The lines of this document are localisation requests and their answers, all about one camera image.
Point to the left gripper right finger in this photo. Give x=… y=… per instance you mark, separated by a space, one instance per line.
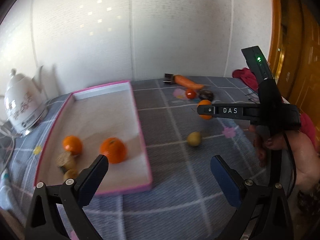
x=274 y=219

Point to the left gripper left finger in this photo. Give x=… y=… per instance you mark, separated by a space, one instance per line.
x=44 y=220

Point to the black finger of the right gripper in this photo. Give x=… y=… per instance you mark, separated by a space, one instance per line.
x=247 y=111

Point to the yellow-green small fruit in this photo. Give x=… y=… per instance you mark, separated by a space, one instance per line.
x=70 y=174
x=194 y=139

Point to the brown cut log piece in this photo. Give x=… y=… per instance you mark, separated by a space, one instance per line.
x=65 y=162

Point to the orange mandarin with stem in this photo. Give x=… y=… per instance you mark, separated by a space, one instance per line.
x=72 y=144

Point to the person's right hand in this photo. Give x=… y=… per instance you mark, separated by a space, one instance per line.
x=305 y=155

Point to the red cloth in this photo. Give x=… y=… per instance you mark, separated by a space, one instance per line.
x=249 y=79

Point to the dark purple fruit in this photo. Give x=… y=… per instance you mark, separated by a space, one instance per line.
x=206 y=95

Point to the red cherry tomato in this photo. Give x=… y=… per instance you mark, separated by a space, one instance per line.
x=190 y=94

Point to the orange carrot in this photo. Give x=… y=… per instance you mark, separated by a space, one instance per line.
x=185 y=82

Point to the grey patterned tablecloth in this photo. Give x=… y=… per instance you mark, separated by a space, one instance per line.
x=185 y=202

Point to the small black cylinder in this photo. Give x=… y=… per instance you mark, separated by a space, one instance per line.
x=169 y=79

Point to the wooden door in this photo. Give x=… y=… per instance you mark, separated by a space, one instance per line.
x=294 y=53

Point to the white ceramic electric kettle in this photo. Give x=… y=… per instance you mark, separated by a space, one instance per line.
x=24 y=101

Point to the pink rimmed cardboard tray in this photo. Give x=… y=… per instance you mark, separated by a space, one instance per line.
x=94 y=115

